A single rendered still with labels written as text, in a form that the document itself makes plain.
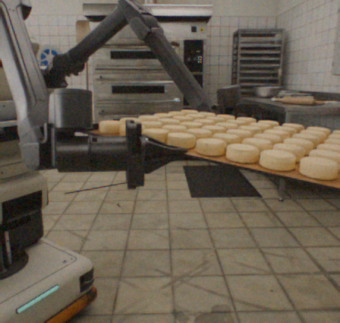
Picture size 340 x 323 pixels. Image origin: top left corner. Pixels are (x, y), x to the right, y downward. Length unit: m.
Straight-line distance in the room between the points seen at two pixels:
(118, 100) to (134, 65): 0.50
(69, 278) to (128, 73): 3.21
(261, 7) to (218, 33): 0.78
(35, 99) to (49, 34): 5.07
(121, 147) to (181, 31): 3.93
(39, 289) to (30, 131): 1.03
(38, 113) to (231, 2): 5.13
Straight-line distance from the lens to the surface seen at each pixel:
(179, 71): 1.04
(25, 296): 1.49
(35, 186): 1.35
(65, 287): 1.57
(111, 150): 0.49
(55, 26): 5.64
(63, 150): 0.49
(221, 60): 5.43
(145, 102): 4.25
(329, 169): 0.47
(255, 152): 0.50
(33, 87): 0.61
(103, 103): 4.37
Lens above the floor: 1.10
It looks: 13 degrees down
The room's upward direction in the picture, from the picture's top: straight up
